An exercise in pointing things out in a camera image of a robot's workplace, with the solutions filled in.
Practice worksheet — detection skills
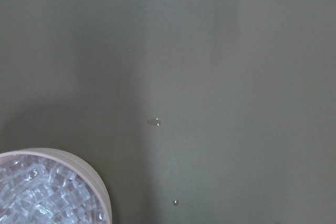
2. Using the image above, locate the pile of ice cubes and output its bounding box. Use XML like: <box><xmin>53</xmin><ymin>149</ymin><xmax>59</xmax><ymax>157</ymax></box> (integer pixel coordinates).
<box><xmin>1</xmin><ymin>155</ymin><xmax>108</xmax><ymax>223</ymax></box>

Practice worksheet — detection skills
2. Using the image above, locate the pink bowl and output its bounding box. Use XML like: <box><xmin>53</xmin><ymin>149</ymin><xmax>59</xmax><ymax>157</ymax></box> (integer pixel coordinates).
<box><xmin>1</xmin><ymin>148</ymin><xmax>113</xmax><ymax>223</ymax></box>

